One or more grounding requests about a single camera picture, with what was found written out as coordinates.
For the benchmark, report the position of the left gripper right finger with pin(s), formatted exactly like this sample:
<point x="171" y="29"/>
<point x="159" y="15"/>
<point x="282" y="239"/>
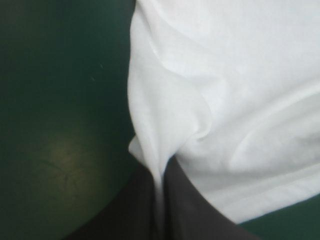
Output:
<point x="190" y="212"/>

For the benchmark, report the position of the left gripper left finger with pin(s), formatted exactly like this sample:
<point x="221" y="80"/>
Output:
<point x="130" y="212"/>

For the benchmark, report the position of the white T-shirt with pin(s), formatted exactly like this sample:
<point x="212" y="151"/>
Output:
<point x="225" y="87"/>

